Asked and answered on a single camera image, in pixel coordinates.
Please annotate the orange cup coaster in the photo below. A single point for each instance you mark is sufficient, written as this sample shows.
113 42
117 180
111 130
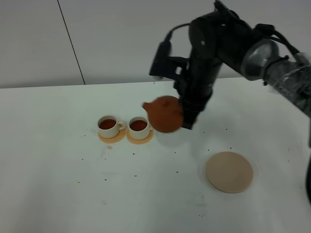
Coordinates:
139 142
114 139

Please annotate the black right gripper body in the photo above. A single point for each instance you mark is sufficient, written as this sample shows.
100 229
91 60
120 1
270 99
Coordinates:
194 78

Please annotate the brown clay teapot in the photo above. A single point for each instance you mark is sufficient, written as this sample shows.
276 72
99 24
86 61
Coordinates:
164 114

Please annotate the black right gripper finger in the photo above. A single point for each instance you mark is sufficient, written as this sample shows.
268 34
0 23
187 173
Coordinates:
189 117

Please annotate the beige round teapot coaster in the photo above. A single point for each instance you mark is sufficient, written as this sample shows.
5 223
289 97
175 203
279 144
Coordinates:
229 172

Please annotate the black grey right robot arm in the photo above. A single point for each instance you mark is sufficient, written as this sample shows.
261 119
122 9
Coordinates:
260 53

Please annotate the right orange cup coaster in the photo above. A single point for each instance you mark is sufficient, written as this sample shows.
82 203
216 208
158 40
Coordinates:
139 142

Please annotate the left orange cup coaster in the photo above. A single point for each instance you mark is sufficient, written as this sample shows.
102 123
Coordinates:
114 139

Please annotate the right white teacup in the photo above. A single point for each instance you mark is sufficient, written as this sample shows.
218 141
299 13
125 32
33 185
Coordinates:
139 128

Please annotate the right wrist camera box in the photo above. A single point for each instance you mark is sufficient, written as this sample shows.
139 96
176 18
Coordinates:
158 64

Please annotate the white teacup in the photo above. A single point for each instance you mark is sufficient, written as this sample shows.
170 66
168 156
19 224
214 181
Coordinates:
109 126
139 128

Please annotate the left white teacup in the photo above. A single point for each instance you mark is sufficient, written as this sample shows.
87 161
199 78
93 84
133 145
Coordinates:
109 126

